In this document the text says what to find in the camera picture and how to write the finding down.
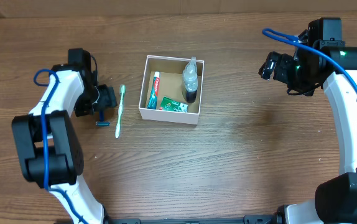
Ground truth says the clear bottle dark liquid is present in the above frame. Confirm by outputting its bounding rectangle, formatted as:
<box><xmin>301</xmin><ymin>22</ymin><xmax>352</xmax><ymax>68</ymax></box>
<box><xmin>182</xmin><ymin>57</ymin><xmax>198</xmax><ymax>103</ymax></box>

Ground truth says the teal toothpaste tube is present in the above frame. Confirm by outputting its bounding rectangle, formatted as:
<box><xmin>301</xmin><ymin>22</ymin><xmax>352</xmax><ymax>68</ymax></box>
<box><xmin>147</xmin><ymin>72</ymin><xmax>160</xmax><ymax>110</ymax></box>

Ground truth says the green soap packet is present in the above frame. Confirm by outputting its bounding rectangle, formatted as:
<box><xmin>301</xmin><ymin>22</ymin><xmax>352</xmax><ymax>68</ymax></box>
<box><xmin>159</xmin><ymin>96</ymin><xmax>188</xmax><ymax>113</ymax></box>

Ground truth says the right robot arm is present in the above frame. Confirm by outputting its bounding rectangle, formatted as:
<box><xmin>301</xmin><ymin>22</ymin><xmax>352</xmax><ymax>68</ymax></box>
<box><xmin>259</xmin><ymin>47</ymin><xmax>357</xmax><ymax>223</ymax></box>

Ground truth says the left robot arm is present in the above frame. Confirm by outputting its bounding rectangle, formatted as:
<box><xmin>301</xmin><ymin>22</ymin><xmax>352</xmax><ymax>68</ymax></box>
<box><xmin>12</xmin><ymin>63</ymin><xmax>117</xmax><ymax>223</ymax></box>

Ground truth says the white cardboard box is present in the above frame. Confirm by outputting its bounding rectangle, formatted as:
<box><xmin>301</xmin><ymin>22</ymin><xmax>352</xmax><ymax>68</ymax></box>
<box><xmin>139</xmin><ymin>55</ymin><xmax>205</xmax><ymax>125</ymax></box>

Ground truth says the green white toothbrush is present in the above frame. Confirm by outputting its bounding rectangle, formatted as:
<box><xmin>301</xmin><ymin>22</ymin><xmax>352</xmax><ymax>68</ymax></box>
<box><xmin>115</xmin><ymin>85</ymin><xmax>126</xmax><ymax>139</ymax></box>

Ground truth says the blue disposable razor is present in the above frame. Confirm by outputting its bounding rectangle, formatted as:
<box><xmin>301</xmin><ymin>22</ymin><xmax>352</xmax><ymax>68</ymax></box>
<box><xmin>96</xmin><ymin>111</ymin><xmax>110</xmax><ymax>126</ymax></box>

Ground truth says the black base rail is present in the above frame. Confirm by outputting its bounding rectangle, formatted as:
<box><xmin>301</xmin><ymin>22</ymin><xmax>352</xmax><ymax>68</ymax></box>
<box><xmin>107</xmin><ymin>215</ymin><xmax>285</xmax><ymax>224</ymax></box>

